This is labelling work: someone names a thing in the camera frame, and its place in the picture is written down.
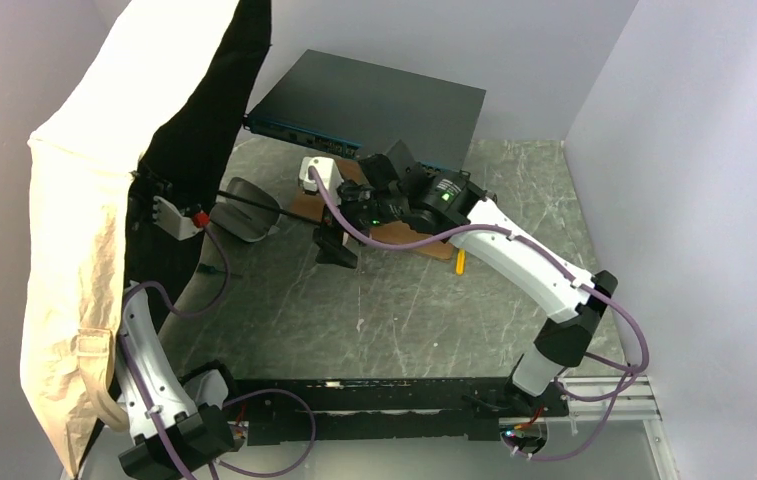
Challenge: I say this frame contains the yellow handled screwdriver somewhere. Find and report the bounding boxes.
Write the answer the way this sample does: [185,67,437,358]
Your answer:
[455,249,467,276]

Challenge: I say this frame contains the wooden base board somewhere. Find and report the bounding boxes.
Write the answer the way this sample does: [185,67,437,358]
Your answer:
[287,159,456,261]

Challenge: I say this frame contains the purple cable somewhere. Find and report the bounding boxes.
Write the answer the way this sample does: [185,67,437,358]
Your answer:
[116,225,318,480]
[308,165,652,464]

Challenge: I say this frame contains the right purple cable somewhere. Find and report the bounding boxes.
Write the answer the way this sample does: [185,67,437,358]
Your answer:
[308,165,652,464]

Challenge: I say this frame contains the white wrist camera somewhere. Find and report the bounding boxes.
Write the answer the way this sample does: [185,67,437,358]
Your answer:
[151,196,210,241]
[298,156,343,199]

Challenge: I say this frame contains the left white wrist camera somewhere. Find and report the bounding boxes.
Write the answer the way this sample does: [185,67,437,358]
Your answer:
[151,196,210,241]

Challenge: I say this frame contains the grey black umbrella case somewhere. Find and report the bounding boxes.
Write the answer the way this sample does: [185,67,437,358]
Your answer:
[210,177,282,243]

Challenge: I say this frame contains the beige umbrella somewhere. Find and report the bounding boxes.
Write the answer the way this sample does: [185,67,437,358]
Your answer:
[20,1,272,478]

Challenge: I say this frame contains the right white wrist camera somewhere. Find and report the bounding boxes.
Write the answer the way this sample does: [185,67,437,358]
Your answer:
[298,156,343,199]

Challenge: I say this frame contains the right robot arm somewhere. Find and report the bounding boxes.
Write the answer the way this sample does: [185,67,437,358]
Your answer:
[299,141,617,398]

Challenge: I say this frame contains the green handled screwdriver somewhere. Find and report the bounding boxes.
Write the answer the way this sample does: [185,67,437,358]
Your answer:
[196,263,242,278]

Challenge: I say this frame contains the aluminium frame rail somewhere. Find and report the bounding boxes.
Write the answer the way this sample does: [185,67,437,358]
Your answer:
[546,376,681,479]

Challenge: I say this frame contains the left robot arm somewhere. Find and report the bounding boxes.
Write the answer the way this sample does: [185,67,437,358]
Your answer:
[116,281,236,479]

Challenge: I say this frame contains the teal network switch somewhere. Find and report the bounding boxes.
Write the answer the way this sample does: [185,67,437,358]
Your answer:
[243,50,486,171]

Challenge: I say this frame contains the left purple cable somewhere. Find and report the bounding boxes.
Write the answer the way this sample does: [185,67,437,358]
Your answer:
[116,225,318,480]

